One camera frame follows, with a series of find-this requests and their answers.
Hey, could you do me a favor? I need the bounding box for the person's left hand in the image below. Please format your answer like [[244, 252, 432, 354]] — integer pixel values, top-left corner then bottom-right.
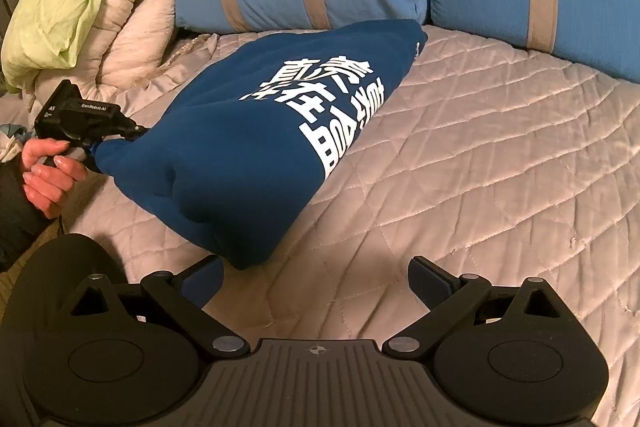
[[21, 139, 88, 220]]

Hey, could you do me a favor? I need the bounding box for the dark blue printed sweatshirt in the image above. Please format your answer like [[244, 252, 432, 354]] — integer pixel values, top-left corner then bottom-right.
[[92, 19, 430, 270]]

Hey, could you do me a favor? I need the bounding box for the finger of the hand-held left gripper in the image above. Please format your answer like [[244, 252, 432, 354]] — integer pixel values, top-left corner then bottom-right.
[[117, 121, 151, 142]]

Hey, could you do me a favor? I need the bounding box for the beige quilted comforter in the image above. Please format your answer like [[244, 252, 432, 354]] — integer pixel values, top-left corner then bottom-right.
[[75, 0, 221, 102]]

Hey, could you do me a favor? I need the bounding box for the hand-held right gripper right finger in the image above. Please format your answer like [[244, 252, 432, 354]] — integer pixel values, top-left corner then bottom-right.
[[382, 256, 563, 360]]

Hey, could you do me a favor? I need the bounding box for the person's left forearm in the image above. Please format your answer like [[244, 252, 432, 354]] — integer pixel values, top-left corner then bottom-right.
[[0, 159, 51, 273]]

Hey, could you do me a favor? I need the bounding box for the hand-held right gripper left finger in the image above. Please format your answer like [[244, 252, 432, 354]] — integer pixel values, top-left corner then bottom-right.
[[70, 254, 251, 360]]

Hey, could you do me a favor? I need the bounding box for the light patterned cloth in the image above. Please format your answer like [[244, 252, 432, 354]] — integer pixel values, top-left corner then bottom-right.
[[0, 122, 36, 162]]

